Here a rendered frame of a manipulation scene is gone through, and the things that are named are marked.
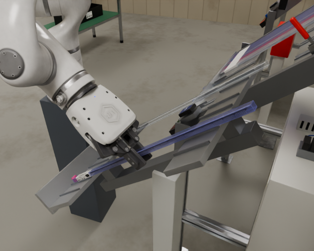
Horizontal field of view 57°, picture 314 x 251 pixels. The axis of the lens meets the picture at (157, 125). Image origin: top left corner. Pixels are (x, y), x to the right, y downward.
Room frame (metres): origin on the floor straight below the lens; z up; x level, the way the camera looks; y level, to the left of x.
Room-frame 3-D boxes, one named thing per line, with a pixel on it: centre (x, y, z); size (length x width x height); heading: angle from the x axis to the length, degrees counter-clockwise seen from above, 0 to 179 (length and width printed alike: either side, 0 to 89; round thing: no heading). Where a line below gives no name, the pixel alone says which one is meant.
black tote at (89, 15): (3.20, 0.82, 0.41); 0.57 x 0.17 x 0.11; 152
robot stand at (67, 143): (1.02, 0.34, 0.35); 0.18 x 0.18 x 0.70; 71
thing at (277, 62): (1.64, -0.73, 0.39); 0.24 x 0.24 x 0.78; 62
